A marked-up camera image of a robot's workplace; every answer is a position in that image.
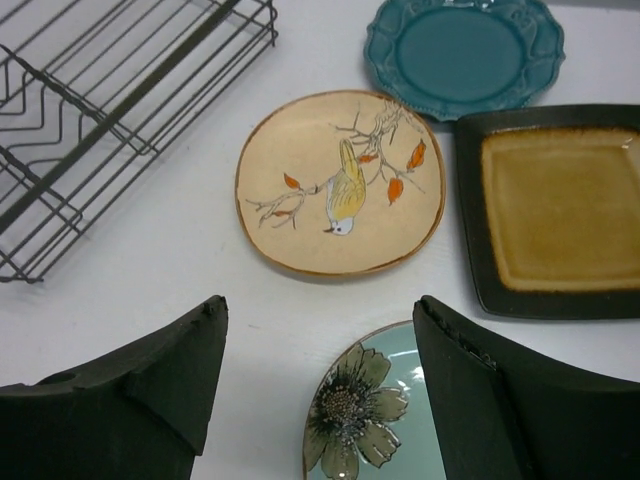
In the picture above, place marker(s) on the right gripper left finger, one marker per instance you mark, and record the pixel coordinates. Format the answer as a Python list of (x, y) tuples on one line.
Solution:
[(139, 412)]

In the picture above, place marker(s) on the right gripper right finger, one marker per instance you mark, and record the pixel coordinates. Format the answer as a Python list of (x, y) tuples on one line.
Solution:
[(504, 411)]

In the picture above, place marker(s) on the light blue flower plate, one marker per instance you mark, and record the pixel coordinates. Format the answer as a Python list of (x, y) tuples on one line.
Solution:
[(371, 417)]

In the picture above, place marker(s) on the black square amber plate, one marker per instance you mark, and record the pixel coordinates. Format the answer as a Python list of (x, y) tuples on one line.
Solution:
[(549, 200)]

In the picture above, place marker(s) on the tan bird plate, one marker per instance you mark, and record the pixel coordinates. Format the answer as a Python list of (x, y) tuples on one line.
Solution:
[(340, 183)]

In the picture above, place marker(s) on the teal scalloped plate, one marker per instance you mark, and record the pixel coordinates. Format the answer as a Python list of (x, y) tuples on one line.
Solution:
[(449, 59)]

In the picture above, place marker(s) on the black wire dish rack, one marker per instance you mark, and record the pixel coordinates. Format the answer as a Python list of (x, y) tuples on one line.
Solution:
[(92, 94)]

